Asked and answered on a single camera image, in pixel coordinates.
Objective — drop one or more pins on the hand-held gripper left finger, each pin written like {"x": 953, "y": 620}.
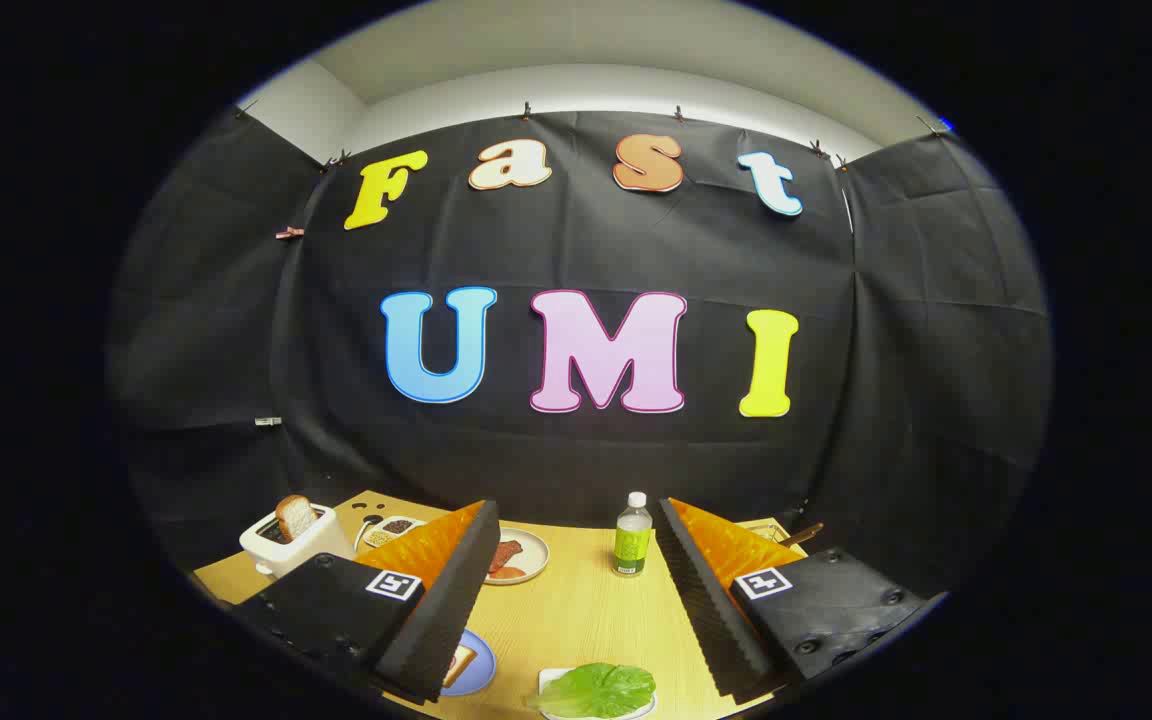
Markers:
{"x": 446, "y": 620}

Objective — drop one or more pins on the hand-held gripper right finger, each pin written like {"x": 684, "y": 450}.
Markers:
{"x": 711, "y": 620}

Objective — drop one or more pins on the green lettuce leaf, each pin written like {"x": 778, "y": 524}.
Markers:
{"x": 596, "y": 690}

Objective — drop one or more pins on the white bread slice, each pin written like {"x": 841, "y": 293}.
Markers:
{"x": 296, "y": 517}

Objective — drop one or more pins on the toasted bread slice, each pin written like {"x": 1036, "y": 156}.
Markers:
{"x": 458, "y": 665}

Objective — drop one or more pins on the blue plate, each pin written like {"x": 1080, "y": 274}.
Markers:
{"x": 483, "y": 672}

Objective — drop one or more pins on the red tomato slice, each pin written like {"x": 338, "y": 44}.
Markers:
{"x": 511, "y": 574}

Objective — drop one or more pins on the brown meat patty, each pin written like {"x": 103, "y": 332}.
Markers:
{"x": 506, "y": 555}

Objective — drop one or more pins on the white divided seed dish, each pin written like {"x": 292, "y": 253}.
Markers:
{"x": 391, "y": 530}

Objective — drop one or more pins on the small clear ribbed dish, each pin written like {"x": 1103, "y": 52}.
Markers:
{"x": 771, "y": 530}

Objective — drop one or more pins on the green label plastic bottle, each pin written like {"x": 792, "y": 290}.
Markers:
{"x": 632, "y": 545}

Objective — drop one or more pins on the round white plate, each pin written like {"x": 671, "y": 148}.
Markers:
{"x": 534, "y": 550}

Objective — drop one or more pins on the rounded square white plate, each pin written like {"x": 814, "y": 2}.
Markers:
{"x": 551, "y": 679}

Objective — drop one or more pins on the white toaster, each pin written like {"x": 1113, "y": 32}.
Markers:
{"x": 306, "y": 552}

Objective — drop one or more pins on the black backdrop cloth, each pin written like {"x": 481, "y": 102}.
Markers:
{"x": 576, "y": 240}

